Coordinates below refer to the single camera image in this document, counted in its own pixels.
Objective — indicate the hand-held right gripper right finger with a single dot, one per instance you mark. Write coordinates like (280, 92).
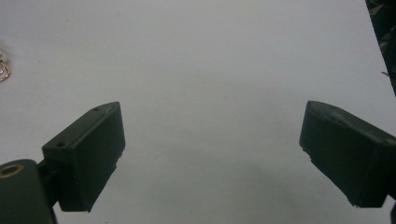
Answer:
(348, 155)

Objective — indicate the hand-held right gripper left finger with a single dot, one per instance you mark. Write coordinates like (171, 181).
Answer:
(87, 155)

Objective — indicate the dark patterned cloth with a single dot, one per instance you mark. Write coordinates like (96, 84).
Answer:
(386, 37)

